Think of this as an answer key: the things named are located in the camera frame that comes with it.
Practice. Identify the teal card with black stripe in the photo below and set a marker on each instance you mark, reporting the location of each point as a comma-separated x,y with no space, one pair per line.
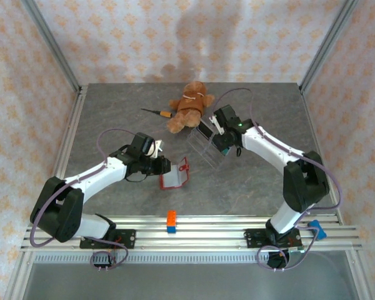
226,152

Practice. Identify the red leather card holder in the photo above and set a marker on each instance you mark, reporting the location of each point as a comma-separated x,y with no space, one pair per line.
172,180

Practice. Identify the clear plastic card case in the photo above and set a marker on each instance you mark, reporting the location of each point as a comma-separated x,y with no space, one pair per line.
207,154

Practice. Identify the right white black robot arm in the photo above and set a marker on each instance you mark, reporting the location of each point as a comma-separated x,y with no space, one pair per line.
303,184

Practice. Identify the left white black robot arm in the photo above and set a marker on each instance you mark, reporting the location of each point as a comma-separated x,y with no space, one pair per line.
97,175

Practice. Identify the brown teddy bear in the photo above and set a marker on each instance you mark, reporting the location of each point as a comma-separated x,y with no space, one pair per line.
189,109

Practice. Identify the orange black screwdriver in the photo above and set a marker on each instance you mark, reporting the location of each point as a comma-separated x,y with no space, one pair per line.
165,113

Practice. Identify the orange and blue toy brick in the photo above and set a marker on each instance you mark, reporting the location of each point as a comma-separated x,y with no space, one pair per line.
171,220

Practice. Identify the black power connector box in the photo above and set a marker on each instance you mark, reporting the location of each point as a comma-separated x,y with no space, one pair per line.
100,260
278,260

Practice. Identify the blue bone-shaped toy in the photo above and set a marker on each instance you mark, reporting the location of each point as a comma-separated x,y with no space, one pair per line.
317,229

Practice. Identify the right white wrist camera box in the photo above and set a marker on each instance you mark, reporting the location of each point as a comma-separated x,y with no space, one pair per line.
215,123

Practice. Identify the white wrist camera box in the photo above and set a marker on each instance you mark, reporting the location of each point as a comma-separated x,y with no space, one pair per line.
215,123
152,149

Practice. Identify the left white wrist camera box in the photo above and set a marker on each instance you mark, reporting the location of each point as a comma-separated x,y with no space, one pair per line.
152,149

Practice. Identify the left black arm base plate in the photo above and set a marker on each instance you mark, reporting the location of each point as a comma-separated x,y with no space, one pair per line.
126,239

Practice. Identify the aluminium table edge rail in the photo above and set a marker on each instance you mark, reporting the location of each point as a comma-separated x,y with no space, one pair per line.
70,137
318,131

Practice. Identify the aluminium mounting rail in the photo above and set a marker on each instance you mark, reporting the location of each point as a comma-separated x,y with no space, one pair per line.
206,238

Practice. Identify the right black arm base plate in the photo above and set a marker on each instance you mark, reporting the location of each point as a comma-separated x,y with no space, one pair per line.
256,239

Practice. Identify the aluminium frame post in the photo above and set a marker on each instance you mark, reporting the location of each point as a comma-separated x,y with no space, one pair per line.
51,45
328,43

